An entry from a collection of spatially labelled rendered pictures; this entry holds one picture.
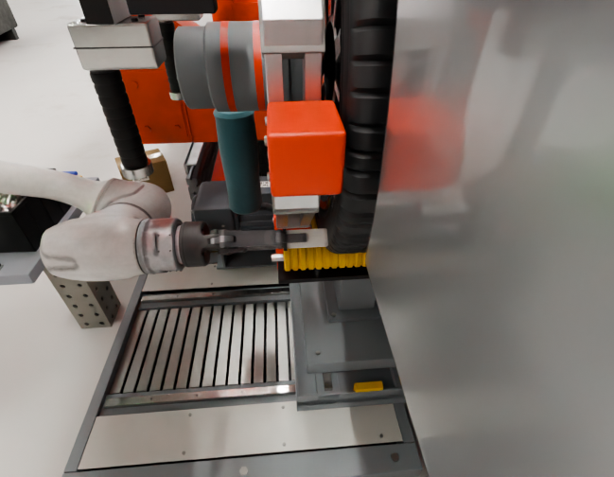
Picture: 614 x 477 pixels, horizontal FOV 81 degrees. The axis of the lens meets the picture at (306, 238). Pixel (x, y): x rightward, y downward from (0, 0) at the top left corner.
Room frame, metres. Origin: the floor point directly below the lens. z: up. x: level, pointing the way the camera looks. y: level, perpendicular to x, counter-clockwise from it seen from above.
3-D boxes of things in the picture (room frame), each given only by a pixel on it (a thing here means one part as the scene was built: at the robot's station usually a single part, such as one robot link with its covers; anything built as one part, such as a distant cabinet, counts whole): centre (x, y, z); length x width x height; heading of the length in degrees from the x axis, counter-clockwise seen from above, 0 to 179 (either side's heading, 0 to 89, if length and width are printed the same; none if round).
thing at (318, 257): (0.56, -0.07, 0.51); 0.29 x 0.06 x 0.06; 95
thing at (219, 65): (0.67, 0.11, 0.85); 0.21 x 0.14 x 0.14; 95
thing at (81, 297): (0.80, 0.72, 0.21); 0.10 x 0.10 x 0.42; 5
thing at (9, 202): (0.73, 0.72, 0.51); 0.20 x 0.14 x 0.13; 3
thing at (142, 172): (0.48, 0.26, 0.83); 0.04 x 0.04 x 0.16
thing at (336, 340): (0.69, -0.13, 0.32); 0.40 x 0.30 x 0.28; 5
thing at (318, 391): (0.69, -0.13, 0.13); 0.50 x 0.36 x 0.10; 5
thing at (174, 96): (0.82, 0.28, 0.83); 0.04 x 0.04 x 0.16
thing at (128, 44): (0.49, 0.23, 0.93); 0.09 x 0.05 x 0.05; 95
